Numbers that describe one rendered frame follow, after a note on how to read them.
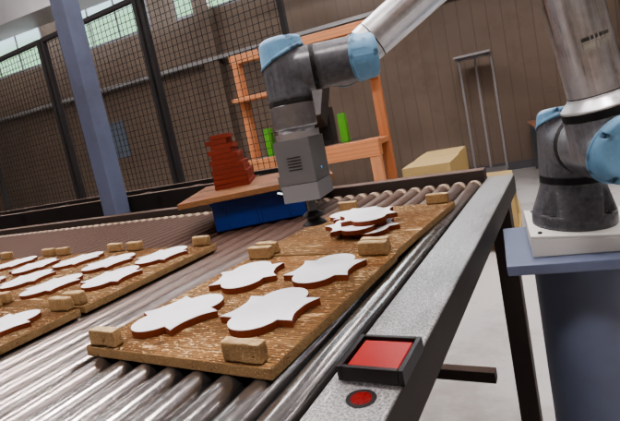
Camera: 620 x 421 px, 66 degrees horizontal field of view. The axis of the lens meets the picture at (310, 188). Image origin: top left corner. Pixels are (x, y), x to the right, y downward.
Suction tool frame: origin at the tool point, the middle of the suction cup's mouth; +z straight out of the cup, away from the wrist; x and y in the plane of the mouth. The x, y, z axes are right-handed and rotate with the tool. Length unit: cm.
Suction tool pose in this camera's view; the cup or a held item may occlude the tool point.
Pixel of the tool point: (315, 222)
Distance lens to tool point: 82.7
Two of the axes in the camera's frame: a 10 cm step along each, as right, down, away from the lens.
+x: 9.3, -1.5, -3.3
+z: 1.9, 9.7, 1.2
